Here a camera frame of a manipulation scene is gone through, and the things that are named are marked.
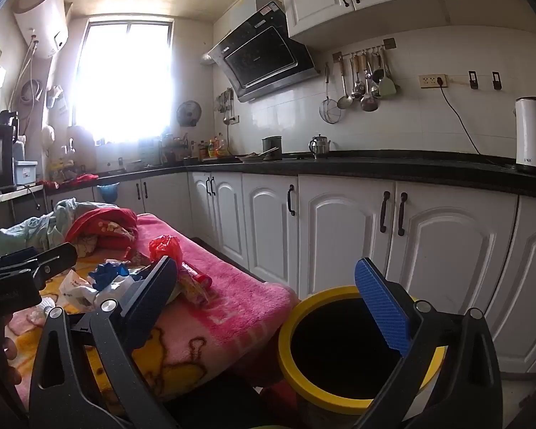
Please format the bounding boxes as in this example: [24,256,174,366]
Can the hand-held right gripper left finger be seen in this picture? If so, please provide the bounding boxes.
[28,255,182,429]

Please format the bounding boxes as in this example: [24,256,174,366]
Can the black range hood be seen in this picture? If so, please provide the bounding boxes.
[201,0,320,103]

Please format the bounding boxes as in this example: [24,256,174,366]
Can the large steel ladle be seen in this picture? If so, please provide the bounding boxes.
[360,54,379,112]

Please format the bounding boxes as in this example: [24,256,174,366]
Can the pink printed blanket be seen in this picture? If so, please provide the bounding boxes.
[6,212,301,412]

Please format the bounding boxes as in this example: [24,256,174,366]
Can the steel wire strainer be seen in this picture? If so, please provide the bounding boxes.
[319,63,346,124]

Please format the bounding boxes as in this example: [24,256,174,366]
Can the wall utensil rail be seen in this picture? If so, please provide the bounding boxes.
[332,38,397,63]

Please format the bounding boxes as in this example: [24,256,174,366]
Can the green spatula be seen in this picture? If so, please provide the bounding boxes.
[379,49,400,98]

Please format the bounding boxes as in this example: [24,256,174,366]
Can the light blue clothing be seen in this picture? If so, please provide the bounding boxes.
[0,198,79,260]

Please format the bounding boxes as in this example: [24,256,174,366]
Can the white water heater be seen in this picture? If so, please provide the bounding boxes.
[13,0,70,60]

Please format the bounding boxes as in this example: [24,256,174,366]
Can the red plastic bag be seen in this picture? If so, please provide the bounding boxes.
[149,235,182,264]

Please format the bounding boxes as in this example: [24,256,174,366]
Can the kitchen window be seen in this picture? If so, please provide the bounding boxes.
[69,15,175,144]

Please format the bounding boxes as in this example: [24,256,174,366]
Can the red cloth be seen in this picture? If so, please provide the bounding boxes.
[40,173,100,191]

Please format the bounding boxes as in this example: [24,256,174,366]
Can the steel teapot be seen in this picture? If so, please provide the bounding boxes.
[309,134,332,159]

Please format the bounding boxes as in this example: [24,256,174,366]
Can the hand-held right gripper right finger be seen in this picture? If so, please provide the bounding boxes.
[354,257,503,429]

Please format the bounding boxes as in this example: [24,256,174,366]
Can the white water hose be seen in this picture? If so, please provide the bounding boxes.
[9,36,43,108]

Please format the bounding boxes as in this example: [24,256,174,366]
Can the white lower kitchen cabinets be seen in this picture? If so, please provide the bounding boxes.
[45,170,536,374]

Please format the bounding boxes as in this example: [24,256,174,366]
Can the blue plastic box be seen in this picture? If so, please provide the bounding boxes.
[13,159,39,186]

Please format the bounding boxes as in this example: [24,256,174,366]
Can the row of condiment bottles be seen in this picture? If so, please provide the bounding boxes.
[199,133,230,159]

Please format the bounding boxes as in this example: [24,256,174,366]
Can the wire dish rack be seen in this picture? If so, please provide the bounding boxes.
[161,133,190,164]

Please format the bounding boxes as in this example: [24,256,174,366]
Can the white electric kettle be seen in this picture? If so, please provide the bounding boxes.
[513,96,536,176]

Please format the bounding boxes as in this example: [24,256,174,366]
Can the red printed clothing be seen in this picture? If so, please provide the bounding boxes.
[65,208,139,251]

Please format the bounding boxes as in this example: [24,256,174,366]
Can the white paper packet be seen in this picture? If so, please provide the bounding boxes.
[59,269,99,314]

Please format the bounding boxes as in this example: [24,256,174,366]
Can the blue hanging bag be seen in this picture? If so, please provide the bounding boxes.
[97,182,120,204]

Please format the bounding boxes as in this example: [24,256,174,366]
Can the black pot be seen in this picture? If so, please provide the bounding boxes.
[262,136,283,162]

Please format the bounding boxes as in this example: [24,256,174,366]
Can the small wall fan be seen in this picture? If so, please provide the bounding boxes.
[176,100,203,128]

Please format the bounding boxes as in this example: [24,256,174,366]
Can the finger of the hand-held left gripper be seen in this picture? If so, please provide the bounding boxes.
[28,242,79,291]
[0,247,39,274]

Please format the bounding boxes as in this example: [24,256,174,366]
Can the black power cable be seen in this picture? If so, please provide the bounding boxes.
[438,78,519,166]

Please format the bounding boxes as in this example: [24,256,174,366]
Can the yellow-rimmed black trash bin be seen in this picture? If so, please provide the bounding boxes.
[277,292,448,429]

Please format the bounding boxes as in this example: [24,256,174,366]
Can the small steel ladle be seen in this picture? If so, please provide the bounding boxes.
[337,56,354,110]

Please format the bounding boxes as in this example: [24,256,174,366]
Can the hanging corner utensils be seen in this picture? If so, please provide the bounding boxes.
[217,88,235,126]

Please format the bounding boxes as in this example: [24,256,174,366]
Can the person's left hand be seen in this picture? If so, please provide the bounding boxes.
[2,337,23,386]

